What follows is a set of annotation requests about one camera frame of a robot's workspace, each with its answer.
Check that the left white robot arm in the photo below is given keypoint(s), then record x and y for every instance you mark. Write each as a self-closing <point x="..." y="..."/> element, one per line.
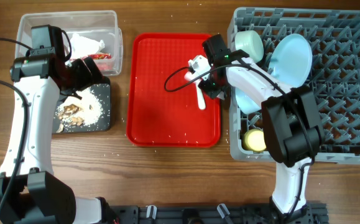
<point x="29" y="191"/>

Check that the red snack wrapper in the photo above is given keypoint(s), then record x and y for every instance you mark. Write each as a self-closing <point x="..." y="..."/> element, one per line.
<point x="103" y="61"/>

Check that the white plastic spoon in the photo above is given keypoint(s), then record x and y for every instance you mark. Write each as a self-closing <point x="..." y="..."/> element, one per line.
<point x="200" y="99"/>

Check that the yellow plastic cup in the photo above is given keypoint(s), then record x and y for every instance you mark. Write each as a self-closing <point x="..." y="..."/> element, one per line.
<point x="253" y="140"/>

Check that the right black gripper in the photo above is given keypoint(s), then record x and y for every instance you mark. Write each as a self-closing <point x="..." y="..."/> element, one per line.
<point x="211" y="91"/>

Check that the red plastic tray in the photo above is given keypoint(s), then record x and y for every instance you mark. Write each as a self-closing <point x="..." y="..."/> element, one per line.
<point x="159" y="118"/>

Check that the clear plastic waste bin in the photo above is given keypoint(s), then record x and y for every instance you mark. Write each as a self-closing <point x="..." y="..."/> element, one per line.
<point x="96" y="25"/>

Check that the black mounting rail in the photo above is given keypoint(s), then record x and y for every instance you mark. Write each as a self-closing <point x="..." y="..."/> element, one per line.
<point x="246" y="214"/>

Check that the light blue plate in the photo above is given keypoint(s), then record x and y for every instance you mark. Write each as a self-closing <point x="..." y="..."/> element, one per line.
<point x="291" y="60"/>

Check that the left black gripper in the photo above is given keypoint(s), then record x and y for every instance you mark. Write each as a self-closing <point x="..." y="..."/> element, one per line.
<point x="86" y="78"/>

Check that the mint green bowl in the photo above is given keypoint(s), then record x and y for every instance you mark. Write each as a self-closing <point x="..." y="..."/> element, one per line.
<point x="250" y="42"/>

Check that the grey dishwasher rack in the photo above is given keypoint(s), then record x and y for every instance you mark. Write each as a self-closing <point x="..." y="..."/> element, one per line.
<point x="334" y="37"/>

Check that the rice and food scraps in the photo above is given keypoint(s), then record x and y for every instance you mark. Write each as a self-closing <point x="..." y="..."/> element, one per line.
<point x="79" y="114"/>

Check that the light blue food bowl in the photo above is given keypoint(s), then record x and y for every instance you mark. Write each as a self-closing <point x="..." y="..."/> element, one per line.
<point x="245" y="103"/>

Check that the white napkin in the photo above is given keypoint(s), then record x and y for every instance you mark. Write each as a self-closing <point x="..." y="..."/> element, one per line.
<point x="83" y="46"/>

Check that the black food waste tray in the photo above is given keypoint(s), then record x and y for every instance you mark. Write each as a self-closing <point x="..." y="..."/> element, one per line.
<point x="103" y="91"/>

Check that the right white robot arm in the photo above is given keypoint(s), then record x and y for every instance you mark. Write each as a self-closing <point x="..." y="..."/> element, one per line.
<point x="293" y="131"/>

